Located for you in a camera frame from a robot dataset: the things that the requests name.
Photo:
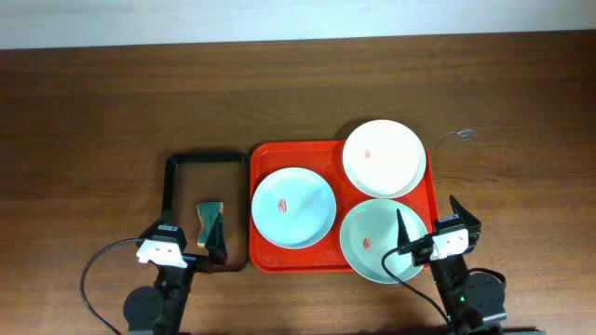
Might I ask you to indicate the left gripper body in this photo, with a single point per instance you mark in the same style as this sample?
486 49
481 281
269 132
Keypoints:
196 261

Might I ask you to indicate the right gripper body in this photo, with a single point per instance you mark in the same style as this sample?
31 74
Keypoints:
423 247

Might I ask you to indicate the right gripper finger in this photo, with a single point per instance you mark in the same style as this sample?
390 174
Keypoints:
467 219
403 238

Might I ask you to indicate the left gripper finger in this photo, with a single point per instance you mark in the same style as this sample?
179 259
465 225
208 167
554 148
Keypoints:
214 243
165 220

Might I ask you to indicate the green yellow sponge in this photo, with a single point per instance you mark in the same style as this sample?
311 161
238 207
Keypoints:
208 213

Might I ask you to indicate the pale green plate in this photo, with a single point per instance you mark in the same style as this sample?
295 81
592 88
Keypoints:
369 230

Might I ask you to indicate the light blue plate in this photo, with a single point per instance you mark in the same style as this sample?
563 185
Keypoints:
293 208

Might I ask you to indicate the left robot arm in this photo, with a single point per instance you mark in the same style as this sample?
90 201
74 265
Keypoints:
158 309

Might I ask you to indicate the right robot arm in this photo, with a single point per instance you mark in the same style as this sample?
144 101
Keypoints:
472 298

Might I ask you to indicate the black rectangular tray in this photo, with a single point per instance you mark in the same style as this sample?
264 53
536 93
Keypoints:
194 178

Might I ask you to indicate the red plastic tray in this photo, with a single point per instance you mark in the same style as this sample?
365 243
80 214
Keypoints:
324 158

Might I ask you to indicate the white plate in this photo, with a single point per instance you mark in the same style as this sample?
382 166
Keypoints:
384 159

